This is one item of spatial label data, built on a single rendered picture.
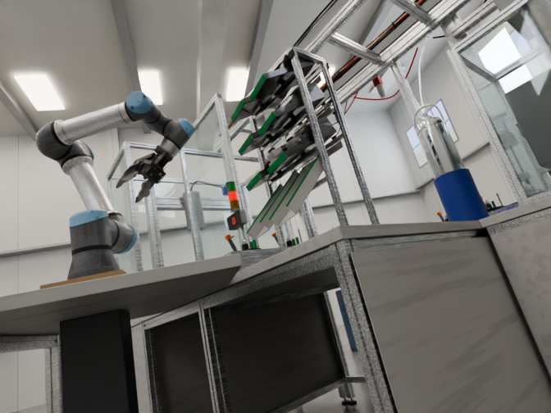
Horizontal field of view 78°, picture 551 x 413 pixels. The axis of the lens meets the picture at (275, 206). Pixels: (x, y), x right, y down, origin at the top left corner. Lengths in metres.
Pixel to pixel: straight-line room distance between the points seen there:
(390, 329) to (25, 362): 9.67
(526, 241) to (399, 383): 0.73
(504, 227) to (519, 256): 0.10
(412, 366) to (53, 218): 10.13
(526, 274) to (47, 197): 10.44
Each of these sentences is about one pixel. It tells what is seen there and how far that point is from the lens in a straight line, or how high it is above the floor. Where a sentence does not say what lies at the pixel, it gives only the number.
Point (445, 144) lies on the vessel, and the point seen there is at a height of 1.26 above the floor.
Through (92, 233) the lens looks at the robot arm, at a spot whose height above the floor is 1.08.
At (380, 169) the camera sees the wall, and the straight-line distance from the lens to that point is 12.29.
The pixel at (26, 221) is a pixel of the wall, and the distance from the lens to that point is 10.74.
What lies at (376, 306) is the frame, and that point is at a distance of 0.76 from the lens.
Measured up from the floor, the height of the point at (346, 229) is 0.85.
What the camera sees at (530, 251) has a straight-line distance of 1.34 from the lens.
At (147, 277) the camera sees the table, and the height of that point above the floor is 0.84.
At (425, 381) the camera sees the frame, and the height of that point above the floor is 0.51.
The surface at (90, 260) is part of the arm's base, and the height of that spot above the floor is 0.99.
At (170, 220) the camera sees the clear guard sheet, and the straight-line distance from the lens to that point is 2.89.
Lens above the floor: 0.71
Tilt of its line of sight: 17 degrees up
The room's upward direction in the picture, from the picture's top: 13 degrees counter-clockwise
